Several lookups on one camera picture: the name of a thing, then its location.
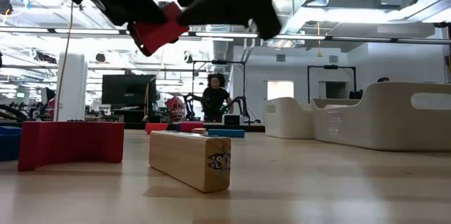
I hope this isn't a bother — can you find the red studded brick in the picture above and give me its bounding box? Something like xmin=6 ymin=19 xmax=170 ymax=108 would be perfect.
xmin=128 ymin=1 xmax=190 ymax=58

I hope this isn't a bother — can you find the orange square studded brick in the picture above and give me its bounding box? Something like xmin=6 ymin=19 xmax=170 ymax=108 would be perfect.
xmin=145 ymin=122 xmax=170 ymax=135

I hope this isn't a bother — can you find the wooden block with blue face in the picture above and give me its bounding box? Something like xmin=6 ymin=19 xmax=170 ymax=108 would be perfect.
xmin=147 ymin=130 xmax=233 ymax=194

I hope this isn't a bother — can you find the beam with light strips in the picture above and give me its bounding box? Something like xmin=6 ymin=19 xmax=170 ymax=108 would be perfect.
xmin=0 ymin=25 xmax=451 ymax=46

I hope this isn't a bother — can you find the large black monitor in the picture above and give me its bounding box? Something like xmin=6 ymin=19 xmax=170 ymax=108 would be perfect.
xmin=101 ymin=73 xmax=158 ymax=111

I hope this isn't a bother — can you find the white pillar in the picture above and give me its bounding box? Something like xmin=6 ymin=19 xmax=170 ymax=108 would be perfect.
xmin=55 ymin=51 xmax=89 ymax=123

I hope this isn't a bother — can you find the red equipment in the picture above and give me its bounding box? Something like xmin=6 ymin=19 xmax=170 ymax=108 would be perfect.
xmin=164 ymin=96 xmax=187 ymax=122

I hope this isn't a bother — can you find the small black white box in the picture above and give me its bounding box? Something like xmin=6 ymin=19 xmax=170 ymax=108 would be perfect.
xmin=221 ymin=113 xmax=245 ymax=126

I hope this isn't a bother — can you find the red rounded block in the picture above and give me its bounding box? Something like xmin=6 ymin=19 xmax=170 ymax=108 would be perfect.
xmin=180 ymin=121 xmax=204 ymax=134

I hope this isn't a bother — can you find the blue flat block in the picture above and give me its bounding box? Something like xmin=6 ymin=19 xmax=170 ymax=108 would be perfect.
xmin=207 ymin=128 xmax=246 ymax=139

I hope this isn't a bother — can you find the red arch block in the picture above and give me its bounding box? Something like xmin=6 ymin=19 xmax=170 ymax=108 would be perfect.
xmin=17 ymin=120 xmax=125 ymax=173

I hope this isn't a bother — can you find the grey plastic bin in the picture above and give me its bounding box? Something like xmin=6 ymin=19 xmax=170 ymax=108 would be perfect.
xmin=311 ymin=82 xmax=451 ymax=153

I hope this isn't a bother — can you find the black gantry frame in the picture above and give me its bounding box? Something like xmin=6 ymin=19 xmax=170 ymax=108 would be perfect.
xmin=191 ymin=59 xmax=247 ymax=123
xmin=307 ymin=64 xmax=357 ymax=100

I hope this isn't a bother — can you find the yellow hanging pendant cable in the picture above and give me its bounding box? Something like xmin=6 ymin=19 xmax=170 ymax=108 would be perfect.
xmin=316 ymin=21 xmax=323 ymax=58

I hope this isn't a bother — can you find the white plastic bin with handles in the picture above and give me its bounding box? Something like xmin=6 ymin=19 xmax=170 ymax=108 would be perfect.
xmin=264 ymin=97 xmax=316 ymax=139

